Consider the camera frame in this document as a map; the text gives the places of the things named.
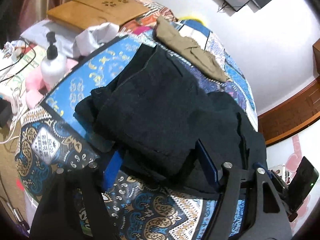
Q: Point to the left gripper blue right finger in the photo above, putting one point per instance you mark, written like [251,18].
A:
[207,165]

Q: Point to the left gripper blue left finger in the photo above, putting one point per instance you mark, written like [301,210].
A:
[111,170]

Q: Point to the black pants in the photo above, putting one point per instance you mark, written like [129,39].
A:
[156,109]

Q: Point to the colourful patchwork bed quilt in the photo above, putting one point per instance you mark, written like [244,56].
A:
[60,159]

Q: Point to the folded khaki pants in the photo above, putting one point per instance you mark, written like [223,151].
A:
[189,49]

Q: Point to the white pump lotion bottle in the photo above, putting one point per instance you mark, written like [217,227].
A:
[54,65]

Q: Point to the white cloth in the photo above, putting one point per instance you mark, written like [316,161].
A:
[93,38]

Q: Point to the yellow pillow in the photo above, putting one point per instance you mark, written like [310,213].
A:
[191,18]

